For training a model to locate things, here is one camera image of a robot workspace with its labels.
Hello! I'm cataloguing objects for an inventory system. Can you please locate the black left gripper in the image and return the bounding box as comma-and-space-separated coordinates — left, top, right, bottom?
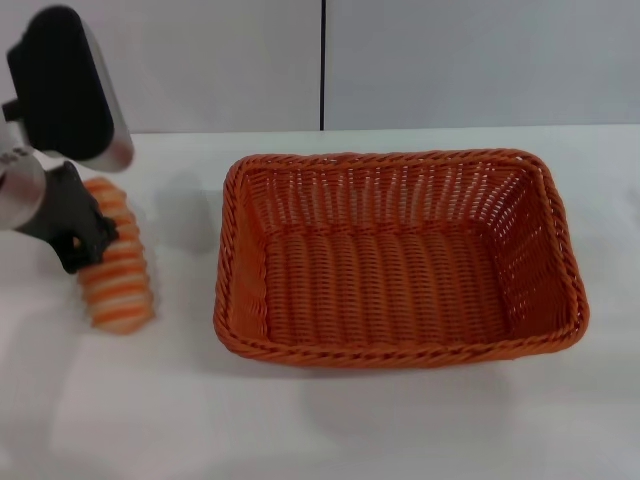
16, 161, 122, 275

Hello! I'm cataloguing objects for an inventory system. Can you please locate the orange striped toy bread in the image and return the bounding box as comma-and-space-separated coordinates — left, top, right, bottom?
76, 177, 158, 336

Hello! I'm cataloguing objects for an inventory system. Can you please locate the orange woven plastic basket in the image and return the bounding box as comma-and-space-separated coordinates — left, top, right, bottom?
213, 148, 592, 371

